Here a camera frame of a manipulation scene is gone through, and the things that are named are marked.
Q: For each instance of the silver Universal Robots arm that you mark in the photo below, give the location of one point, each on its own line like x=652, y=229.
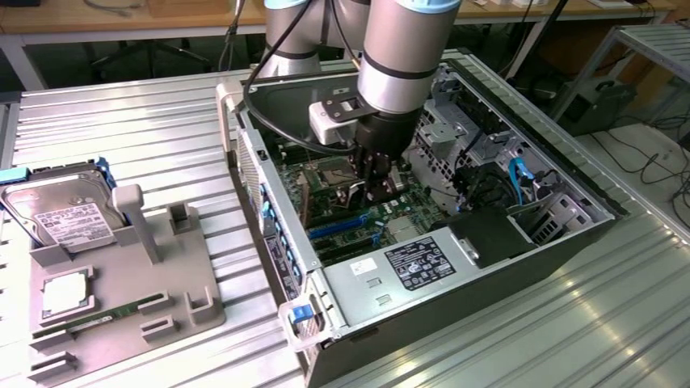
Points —
x=397, y=52

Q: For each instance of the grey parts rack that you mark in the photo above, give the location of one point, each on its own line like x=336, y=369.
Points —
x=141, y=279

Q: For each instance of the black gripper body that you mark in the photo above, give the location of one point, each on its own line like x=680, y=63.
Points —
x=385, y=131

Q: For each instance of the metal slat side table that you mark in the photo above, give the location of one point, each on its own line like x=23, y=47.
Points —
x=647, y=44

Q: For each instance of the black equipment box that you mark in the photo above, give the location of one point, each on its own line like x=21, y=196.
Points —
x=599, y=107

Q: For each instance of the blue expansion slot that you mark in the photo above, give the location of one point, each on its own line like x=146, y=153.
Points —
x=337, y=227

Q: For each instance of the silver disk bay cage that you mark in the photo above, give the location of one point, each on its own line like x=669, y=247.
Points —
x=458, y=117

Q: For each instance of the black plastic air shroud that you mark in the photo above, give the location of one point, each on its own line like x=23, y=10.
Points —
x=488, y=238

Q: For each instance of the silver CPU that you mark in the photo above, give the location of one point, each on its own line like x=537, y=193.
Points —
x=66, y=296

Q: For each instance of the silver hard disk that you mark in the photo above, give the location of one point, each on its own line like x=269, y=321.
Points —
x=65, y=214

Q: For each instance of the black expansion slot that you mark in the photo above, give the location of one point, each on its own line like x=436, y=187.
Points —
x=345, y=247

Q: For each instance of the wooden desk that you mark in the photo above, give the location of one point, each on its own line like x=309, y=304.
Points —
x=136, y=16

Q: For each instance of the green RAM stick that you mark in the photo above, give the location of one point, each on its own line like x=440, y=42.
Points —
x=99, y=318

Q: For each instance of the grey power supply unit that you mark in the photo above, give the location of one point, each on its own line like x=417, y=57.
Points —
x=389, y=279

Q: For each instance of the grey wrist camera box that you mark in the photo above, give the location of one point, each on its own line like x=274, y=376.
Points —
x=326, y=121

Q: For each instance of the blue case latch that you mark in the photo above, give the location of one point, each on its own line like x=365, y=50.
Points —
x=301, y=314

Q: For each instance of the CPU socket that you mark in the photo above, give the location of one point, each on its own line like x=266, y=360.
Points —
x=332, y=174

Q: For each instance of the blue disk bracket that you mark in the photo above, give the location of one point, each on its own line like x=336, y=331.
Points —
x=99, y=169

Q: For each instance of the green motherboard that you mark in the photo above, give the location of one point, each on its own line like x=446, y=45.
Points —
x=402, y=210

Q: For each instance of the black open PC case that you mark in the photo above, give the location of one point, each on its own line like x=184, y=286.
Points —
x=432, y=307

